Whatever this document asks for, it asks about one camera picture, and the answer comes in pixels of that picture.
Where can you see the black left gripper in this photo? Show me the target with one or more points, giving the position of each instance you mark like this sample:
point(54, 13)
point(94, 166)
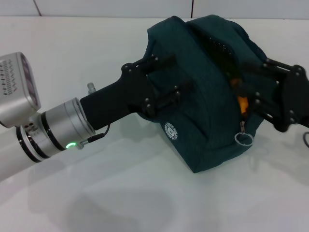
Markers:
point(116, 101)

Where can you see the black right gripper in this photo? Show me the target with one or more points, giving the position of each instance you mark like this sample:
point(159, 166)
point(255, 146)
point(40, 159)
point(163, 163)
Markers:
point(297, 101)

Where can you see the orange pear fruit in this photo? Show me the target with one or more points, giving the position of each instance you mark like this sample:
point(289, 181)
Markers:
point(242, 101)

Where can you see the teal fabric lunch bag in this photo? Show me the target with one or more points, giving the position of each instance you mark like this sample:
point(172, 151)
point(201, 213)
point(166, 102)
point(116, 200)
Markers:
point(200, 96)

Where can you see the small silver left wrist stud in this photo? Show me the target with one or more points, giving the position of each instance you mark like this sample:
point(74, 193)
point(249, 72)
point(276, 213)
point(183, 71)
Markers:
point(91, 87)

